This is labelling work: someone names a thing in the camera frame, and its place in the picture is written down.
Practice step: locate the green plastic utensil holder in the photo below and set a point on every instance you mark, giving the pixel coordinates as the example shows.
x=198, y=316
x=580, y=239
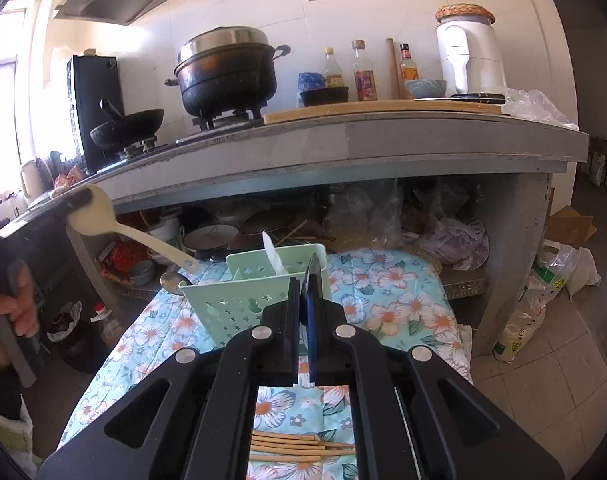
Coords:
x=218, y=305

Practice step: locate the pale blue bowl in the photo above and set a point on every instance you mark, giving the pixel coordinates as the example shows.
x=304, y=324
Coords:
x=424, y=88

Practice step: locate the person's left hand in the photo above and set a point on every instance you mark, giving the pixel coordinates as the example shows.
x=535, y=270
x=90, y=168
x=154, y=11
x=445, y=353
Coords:
x=3, y=315

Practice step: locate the wooden rolling pin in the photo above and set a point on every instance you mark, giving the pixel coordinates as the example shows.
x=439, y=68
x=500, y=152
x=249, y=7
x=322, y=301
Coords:
x=393, y=70

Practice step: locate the purple plastic bag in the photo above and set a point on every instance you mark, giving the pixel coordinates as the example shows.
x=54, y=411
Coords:
x=458, y=245

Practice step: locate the cream rice paddle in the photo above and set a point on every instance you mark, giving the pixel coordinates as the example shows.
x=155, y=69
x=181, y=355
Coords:
x=96, y=215

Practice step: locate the black wok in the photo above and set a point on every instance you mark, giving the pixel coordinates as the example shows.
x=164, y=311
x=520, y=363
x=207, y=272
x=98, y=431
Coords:
x=128, y=125

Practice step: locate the red label glass bottle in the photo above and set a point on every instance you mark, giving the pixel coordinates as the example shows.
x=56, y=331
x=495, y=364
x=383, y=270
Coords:
x=365, y=77

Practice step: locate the grey concrete counter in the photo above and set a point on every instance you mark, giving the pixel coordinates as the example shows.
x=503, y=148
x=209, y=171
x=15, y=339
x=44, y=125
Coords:
x=433, y=140

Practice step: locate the steel pot lid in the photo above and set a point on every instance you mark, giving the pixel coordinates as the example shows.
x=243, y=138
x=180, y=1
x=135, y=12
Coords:
x=223, y=42

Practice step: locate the cardboard box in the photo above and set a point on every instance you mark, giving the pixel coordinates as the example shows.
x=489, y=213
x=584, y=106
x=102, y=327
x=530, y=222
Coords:
x=571, y=225

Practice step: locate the metal spoon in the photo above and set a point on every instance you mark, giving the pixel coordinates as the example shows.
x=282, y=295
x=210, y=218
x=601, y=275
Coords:
x=173, y=281

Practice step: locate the white air fryer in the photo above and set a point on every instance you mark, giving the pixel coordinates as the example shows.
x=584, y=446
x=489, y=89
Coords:
x=468, y=55

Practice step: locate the bamboo chopstick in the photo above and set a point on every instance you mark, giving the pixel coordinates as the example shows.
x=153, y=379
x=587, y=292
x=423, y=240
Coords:
x=283, y=439
x=303, y=444
x=283, y=458
x=283, y=433
x=303, y=451

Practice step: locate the dark jar with bag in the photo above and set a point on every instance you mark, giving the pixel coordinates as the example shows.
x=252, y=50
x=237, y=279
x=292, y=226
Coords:
x=73, y=340

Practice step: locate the red packet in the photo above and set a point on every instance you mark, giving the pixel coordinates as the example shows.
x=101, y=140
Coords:
x=123, y=257

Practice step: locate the woven round mat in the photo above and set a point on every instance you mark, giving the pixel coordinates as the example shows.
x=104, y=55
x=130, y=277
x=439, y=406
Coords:
x=466, y=11

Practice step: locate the floral printed cloth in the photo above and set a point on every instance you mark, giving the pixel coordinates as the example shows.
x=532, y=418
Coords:
x=383, y=310

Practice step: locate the red cap sauce bottle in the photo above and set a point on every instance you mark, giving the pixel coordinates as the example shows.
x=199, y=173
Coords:
x=407, y=65

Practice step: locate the white plastic bag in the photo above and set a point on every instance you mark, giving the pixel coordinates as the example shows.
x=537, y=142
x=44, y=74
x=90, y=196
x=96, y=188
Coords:
x=586, y=272

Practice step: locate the cooking oil bottle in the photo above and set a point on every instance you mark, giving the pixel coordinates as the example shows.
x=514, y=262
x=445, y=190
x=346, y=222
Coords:
x=108, y=322

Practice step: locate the white plastic utensil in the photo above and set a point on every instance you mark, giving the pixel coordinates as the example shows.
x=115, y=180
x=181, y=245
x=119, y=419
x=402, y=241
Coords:
x=274, y=257

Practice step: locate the crumpled clear plastic bags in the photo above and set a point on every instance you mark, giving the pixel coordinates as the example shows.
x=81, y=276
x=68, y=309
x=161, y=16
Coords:
x=363, y=215

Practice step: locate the white mug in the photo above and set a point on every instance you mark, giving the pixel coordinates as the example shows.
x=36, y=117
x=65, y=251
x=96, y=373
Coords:
x=32, y=180

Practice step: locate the small black pan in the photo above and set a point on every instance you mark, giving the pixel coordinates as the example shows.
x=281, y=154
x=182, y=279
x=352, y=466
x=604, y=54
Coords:
x=323, y=96

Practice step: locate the clear plastic bag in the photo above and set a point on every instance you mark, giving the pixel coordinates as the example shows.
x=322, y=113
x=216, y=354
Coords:
x=536, y=107

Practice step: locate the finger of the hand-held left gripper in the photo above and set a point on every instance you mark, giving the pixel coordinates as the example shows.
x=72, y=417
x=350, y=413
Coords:
x=78, y=202

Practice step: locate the yellow cap sauce bottle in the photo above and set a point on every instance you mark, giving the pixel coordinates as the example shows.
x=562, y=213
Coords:
x=333, y=72

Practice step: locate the bag of rice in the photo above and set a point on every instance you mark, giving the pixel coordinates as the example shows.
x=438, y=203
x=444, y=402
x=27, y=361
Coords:
x=531, y=305

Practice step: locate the wooden cutting board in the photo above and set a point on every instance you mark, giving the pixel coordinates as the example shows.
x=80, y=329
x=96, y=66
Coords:
x=358, y=109

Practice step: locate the gas stove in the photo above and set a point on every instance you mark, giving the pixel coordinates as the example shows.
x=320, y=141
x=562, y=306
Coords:
x=218, y=122

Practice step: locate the black blade knife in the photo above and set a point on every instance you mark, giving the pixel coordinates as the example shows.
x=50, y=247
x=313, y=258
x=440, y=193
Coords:
x=314, y=275

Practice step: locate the black box appliance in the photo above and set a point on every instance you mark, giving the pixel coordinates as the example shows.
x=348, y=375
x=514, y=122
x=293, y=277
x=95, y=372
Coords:
x=101, y=90

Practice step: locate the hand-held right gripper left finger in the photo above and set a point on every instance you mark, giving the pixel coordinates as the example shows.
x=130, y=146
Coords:
x=291, y=340

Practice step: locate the black cooking pot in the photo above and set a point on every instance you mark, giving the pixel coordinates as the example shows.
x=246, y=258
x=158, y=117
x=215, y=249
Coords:
x=223, y=85

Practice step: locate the blue packet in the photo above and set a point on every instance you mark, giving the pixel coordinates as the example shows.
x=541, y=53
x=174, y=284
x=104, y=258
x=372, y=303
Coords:
x=309, y=82

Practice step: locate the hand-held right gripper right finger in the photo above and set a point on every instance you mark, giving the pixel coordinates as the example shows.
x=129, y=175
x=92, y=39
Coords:
x=311, y=332

